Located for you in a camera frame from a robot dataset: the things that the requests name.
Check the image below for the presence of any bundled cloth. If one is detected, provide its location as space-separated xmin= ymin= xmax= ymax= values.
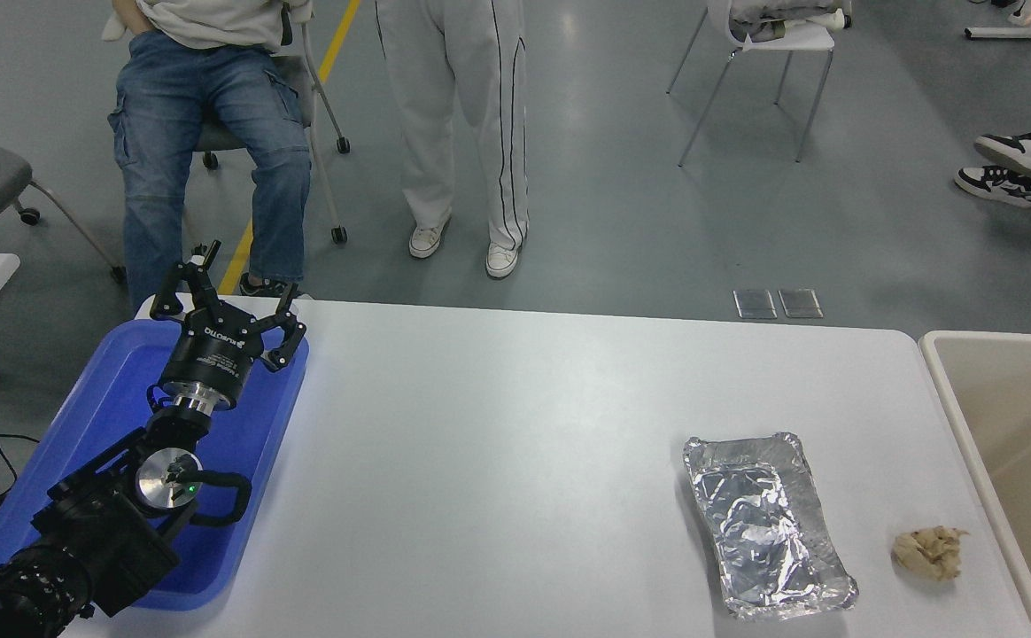
xmin=728 ymin=0 xmax=849 ymax=41

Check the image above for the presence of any blue plastic tray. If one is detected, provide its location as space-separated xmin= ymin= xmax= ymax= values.
xmin=0 ymin=317 xmax=311 ymax=612

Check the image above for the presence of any large pale bin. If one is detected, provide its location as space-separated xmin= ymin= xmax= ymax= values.
xmin=919 ymin=331 xmax=1031 ymax=638

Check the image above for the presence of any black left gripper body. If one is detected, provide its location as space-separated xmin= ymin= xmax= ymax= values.
xmin=159 ymin=306 xmax=261 ymax=404

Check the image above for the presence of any white chair with metal legs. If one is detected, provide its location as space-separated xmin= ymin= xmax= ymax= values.
xmin=666 ymin=0 xmax=844 ymax=167

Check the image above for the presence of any crumpled foil tray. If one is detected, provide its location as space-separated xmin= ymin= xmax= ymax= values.
xmin=682 ymin=432 xmax=859 ymax=619

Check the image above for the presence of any clear floor plate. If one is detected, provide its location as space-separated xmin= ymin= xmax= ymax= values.
xmin=779 ymin=289 xmax=824 ymax=320
xmin=733 ymin=290 xmax=778 ymax=320

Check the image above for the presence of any grey office chair with armrests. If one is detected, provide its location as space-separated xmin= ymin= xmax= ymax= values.
xmin=188 ymin=0 xmax=353 ymax=245

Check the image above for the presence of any crumpled tan paper ball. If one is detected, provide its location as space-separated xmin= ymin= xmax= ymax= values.
xmin=891 ymin=525 xmax=970 ymax=581

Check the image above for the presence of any white desk base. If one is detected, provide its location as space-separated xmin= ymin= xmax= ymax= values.
xmin=963 ymin=0 xmax=1031 ymax=41

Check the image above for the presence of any person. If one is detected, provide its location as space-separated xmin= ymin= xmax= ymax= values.
xmin=106 ymin=0 xmax=314 ymax=307
xmin=374 ymin=0 xmax=531 ymax=281
xmin=954 ymin=108 xmax=1031 ymax=210

